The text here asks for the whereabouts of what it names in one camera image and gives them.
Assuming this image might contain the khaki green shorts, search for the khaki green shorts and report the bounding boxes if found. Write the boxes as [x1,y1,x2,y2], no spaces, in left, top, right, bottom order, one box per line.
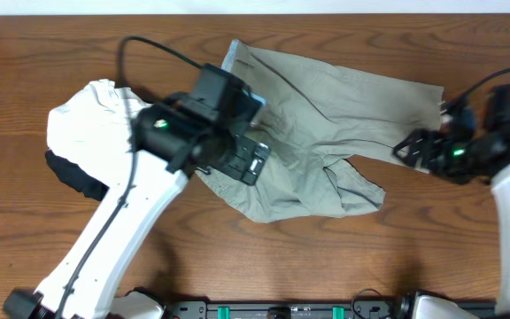
[203,40,444,223]

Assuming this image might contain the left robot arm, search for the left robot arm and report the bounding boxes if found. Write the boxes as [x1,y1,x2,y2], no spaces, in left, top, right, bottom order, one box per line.
[3,89,269,318]

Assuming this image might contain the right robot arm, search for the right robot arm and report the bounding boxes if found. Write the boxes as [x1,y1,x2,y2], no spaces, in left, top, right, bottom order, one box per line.
[392,128,510,318]

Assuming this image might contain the white crumpled garment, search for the white crumpled garment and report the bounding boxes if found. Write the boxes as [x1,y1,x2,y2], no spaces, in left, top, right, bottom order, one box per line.
[47,79,150,186]

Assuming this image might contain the black garment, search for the black garment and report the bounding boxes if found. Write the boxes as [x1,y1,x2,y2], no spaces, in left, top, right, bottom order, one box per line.
[44,150,109,201]

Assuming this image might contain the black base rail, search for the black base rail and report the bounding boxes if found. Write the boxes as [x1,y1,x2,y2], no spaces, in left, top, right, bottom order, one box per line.
[112,287,503,319]

